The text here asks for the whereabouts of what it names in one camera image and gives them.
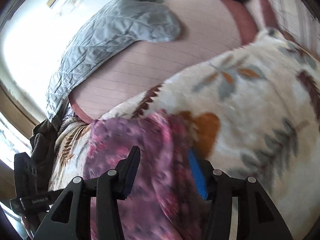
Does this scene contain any purple floral shirt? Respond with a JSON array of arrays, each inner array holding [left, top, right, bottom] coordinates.
[[83, 112, 208, 239]]

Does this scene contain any dark grey knitted garment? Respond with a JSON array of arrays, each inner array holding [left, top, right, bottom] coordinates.
[[30, 99, 69, 184]]

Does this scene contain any cream leaf-pattern blanket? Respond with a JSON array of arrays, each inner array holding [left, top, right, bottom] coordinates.
[[48, 29, 319, 239]]

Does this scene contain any pink quilted bedding roll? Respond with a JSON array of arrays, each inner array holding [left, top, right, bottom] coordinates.
[[69, 0, 258, 123]]

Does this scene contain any grey quilted pillow cover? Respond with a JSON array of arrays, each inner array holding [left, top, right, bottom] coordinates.
[[46, 0, 181, 122]]

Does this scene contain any striped floral cushion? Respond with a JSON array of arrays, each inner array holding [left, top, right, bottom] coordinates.
[[268, 0, 319, 54]]

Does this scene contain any wooden window frame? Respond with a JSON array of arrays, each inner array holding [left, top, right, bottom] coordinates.
[[1, 81, 39, 139]]

